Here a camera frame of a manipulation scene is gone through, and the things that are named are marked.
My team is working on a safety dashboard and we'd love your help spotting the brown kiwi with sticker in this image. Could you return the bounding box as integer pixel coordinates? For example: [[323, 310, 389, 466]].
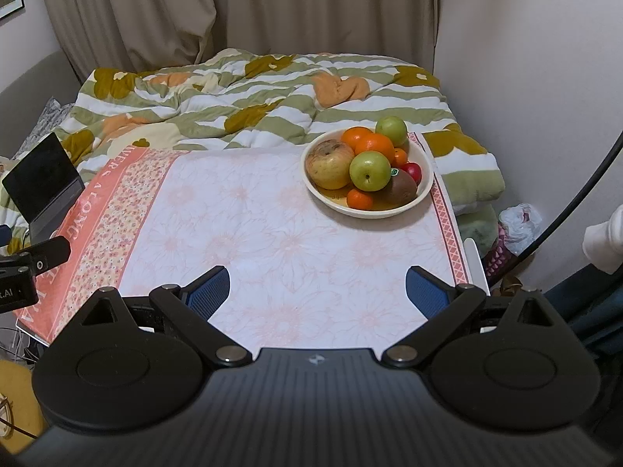
[[377, 168, 418, 210]]

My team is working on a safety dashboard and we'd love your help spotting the small tangerine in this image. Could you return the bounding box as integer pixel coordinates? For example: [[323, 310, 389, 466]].
[[392, 147, 409, 168], [347, 188, 374, 211]]

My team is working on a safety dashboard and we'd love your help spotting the red cherry tomato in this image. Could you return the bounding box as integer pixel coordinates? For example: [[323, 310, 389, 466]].
[[400, 162, 422, 186]]

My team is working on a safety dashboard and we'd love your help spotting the green apple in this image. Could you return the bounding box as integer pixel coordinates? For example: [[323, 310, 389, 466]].
[[350, 151, 392, 192], [375, 116, 408, 147]]

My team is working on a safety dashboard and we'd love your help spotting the large orange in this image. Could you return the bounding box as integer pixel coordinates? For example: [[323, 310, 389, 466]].
[[355, 133, 395, 165], [340, 125, 372, 151]]

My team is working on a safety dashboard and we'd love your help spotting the yellowish brown apple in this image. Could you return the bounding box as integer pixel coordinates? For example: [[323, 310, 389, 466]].
[[304, 139, 355, 191]]

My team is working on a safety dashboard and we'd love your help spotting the black laptop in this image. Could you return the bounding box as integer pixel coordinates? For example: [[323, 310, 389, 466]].
[[2, 133, 84, 244]]

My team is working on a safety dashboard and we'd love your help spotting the white plastic bag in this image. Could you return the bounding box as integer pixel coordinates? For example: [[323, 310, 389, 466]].
[[498, 204, 543, 256]]

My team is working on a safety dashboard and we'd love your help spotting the pink floral tablecloth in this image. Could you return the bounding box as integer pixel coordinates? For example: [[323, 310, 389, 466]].
[[18, 147, 470, 352]]

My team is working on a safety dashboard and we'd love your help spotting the patterned grey pillow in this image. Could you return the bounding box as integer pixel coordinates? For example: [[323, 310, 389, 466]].
[[13, 97, 74, 159]]

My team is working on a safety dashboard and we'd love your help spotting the grey sofa headboard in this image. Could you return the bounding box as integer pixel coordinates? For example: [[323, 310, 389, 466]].
[[0, 51, 81, 157]]

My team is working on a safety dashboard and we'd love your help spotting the cream oval fruit bowl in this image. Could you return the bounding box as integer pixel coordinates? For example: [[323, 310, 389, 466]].
[[301, 130, 435, 219]]

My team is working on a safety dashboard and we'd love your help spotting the green striped floral quilt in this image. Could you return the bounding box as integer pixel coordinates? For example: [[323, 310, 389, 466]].
[[0, 47, 508, 254]]

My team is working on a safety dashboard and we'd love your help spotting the beige curtain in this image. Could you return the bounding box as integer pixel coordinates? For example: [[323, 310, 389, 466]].
[[44, 0, 439, 77]]

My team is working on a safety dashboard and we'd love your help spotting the black cable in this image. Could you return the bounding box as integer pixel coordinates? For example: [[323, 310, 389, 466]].
[[487, 131, 623, 289]]

